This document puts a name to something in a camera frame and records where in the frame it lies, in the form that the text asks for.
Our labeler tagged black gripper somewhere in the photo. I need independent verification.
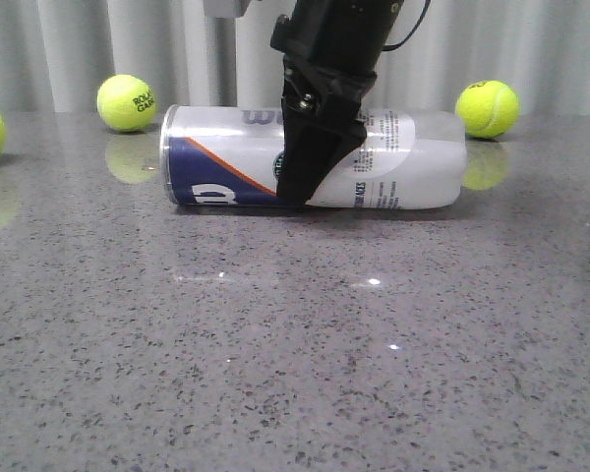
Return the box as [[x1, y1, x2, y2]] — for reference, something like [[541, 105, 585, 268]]
[[270, 0, 403, 203]]

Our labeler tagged white Wilson tennis ball can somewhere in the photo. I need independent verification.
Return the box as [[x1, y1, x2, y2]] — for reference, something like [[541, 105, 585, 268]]
[[160, 105, 467, 209]]

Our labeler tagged yellow tennis ball right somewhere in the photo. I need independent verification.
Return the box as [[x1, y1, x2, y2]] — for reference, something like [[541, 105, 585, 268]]
[[455, 81, 520, 139]]

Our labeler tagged yellow Roland Garros tennis ball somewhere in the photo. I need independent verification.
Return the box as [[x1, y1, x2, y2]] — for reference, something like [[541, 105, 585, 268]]
[[96, 75, 157, 132]]

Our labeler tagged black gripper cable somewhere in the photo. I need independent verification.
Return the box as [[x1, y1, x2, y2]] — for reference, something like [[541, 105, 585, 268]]
[[383, 0, 433, 51]]

